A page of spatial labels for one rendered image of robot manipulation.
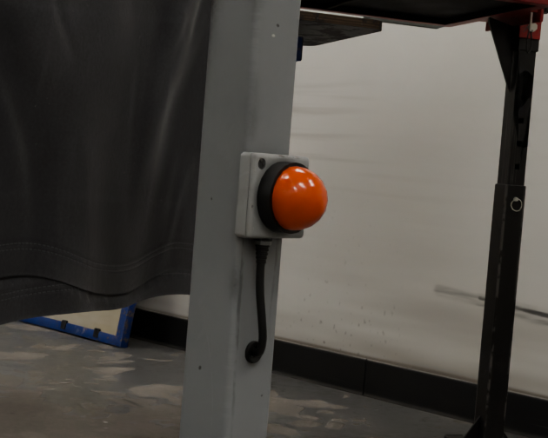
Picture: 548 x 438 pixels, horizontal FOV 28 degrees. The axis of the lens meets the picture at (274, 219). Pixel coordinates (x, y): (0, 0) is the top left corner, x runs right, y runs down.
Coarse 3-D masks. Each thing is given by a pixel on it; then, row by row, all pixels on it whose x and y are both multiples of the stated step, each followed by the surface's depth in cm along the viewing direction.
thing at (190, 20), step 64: (0, 0) 84; (64, 0) 87; (128, 0) 93; (192, 0) 98; (0, 64) 85; (64, 64) 88; (128, 64) 94; (192, 64) 101; (0, 128) 86; (64, 128) 89; (128, 128) 95; (192, 128) 102; (0, 192) 86; (64, 192) 90; (128, 192) 96; (192, 192) 103; (0, 256) 87; (64, 256) 90; (128, 256) 97; (192, 256) 104; (0, 320) 88
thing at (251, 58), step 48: (240, 0) 64; (288, 0) 65; (240, 48) 64; (288, 48) 65; (240, 96) 64; (288, 96) 66; (240, 144) 64; (288, 144) 66; (240, 192) 63; (240, 240) 64; (192, 288) 66; (240, 288) 64; (192, 336) 66; (240, 336) 65; (192, 384) 66; (240, 384) 65; (192, 432) 66; (240, 432) 65
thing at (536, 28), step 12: (492, 24) 233; (504, 24) 234; (528, 24) 233; (540, 24) 234; (492, 36) 234; (504, 36) 234; (528, 36) 233; (504, 48) 235; (504, 60) 235; (504, 72) 235; (468, 432) 239; (504, 432) 242
